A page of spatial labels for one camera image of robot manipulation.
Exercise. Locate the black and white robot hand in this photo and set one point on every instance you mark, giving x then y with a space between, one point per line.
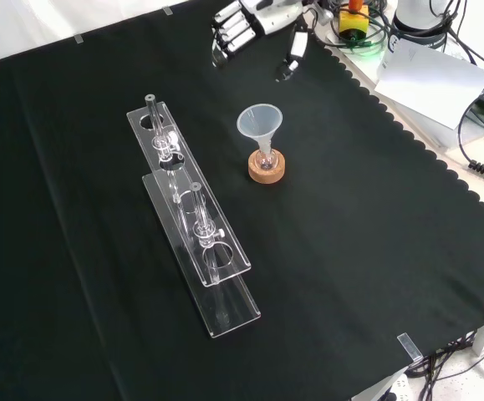
241 25

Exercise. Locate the translucent plastic weighing funnel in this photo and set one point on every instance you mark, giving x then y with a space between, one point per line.
259 122

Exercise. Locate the clear acrylic funnel stand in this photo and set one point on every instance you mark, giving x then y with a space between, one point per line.
191 217

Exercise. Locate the grey tape strip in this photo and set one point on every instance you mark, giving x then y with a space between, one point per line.
167 9
79 39

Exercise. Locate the yellow stop button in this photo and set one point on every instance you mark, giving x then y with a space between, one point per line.
353 21

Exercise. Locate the small round-bottom glass flask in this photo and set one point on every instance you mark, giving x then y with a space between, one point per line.
266 160

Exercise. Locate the pale board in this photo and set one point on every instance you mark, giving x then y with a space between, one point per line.
429 83

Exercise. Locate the black bench cloth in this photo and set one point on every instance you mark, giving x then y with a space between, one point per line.
350 234

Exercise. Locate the white power strip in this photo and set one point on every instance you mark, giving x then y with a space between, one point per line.
385 386

